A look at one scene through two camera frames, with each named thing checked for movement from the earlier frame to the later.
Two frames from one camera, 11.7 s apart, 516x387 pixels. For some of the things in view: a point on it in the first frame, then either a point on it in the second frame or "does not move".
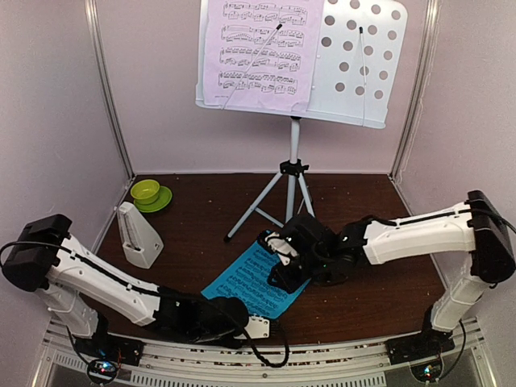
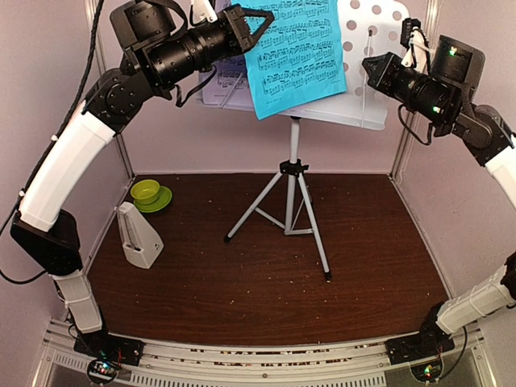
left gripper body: x=196 y=338 -> x=176 y=57
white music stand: x=359 y=52 does not move
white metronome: x=141 y=243 does not move
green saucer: x=164 y=198 does not move
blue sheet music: x=247 y=280 -> x=297 y=58
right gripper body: x=314 y=264 -> x=430 y=96
